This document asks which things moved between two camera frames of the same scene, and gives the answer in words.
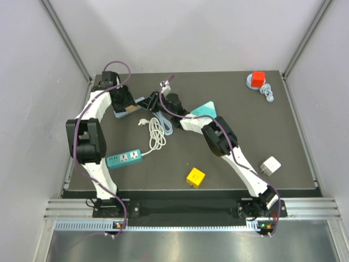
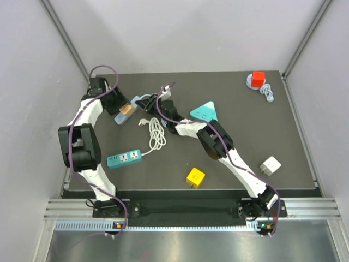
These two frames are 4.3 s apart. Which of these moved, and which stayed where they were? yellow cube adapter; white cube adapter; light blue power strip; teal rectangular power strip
Moved: light blue power strip
Stayed: white cube adapter; teal rectangular power strip; yellow cube adapter
